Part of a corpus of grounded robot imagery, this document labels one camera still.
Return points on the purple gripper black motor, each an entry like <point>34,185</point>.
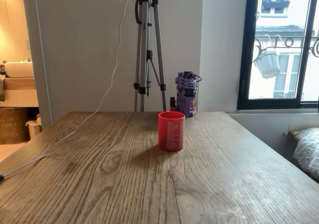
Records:
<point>180,100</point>

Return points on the purple robot arm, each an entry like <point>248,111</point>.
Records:
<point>181,80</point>

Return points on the red cup white print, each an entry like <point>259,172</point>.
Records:
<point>171,134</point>

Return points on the black orange table clamp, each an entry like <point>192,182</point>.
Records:
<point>172,104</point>

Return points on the white hanging flower pot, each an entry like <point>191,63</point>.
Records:
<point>268,64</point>

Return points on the ornate black balcony railing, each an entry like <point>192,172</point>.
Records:
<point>289,42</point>

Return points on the grey furry cushion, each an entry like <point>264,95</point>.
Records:
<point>307,149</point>

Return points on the dark window planter box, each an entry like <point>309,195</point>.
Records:
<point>275,3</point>

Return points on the small white bin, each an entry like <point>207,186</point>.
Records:
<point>34,129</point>

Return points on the wooden vanity counter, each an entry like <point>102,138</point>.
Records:
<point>18,83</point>

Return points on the white washbasin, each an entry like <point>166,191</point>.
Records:
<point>19,69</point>

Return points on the woven wicker basket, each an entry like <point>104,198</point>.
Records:
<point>12,125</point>

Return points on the silver camera tripod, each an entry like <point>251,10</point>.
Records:
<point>143,47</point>

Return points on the black window frame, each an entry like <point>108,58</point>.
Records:
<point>245,47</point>

